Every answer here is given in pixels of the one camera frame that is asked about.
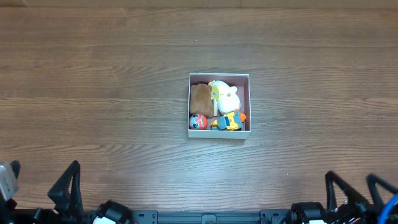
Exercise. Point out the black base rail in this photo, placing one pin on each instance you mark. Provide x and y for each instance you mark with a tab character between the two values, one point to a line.
113	213

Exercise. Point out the white box with pink interior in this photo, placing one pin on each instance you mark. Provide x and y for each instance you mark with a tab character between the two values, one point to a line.
242	82

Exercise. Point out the brown plush toy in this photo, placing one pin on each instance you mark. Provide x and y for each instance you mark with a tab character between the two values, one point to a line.
200	100

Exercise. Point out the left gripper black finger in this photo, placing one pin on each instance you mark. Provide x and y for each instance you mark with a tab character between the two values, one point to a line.
66	194
15	168

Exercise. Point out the white plush duck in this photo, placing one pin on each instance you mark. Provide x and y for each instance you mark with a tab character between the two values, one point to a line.
229	100

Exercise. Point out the orange toy ball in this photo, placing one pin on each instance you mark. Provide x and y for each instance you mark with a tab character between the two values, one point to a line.
198	121

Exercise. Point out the yellow toy truck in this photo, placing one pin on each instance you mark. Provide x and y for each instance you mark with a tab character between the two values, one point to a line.
229	122

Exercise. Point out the yellow wooden rattle drum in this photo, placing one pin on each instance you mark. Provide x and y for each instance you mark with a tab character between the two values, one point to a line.
215	95

